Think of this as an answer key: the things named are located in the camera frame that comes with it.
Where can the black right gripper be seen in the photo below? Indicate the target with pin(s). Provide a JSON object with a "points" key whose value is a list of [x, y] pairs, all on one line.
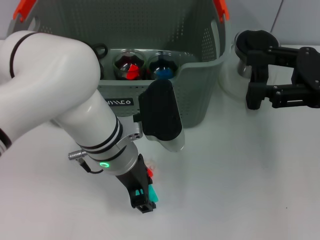
{"points": [[308, 67]]}

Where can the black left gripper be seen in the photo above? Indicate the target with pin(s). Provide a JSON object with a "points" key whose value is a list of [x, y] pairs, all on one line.
{"points": [[136, 178]]}

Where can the teal toy brick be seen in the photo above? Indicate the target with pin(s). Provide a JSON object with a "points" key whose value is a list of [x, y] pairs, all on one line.
{"points": [[153, 195]]}

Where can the glass teacup black sleeve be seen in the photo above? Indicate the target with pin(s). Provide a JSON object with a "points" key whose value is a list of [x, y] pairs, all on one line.
{"points": [[175, 66]]}

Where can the blue toy brick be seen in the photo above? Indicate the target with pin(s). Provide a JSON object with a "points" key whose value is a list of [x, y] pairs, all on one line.
{"points": [[165, 73]]}

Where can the orange-red sloped toy brick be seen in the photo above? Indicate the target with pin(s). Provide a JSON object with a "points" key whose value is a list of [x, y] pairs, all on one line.
{"points": [[132, 71]]}

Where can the glass jar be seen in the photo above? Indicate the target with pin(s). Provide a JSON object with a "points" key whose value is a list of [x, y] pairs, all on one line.
{"points": [[120, 67]]}

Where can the grey perforated storage bin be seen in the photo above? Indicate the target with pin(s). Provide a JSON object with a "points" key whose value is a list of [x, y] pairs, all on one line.
{"points": [[195, 95]]}

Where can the tiny red toy brick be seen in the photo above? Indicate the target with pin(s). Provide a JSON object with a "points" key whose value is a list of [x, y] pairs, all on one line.
{"points": [[150, 172]]}

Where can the opaque white toy brick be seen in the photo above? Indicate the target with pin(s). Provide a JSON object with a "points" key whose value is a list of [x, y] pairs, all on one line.
{"points": [[151, 163]]}

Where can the black clay teapot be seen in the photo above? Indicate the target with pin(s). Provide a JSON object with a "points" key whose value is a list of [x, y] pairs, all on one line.
{"points": [[101, 46]]}

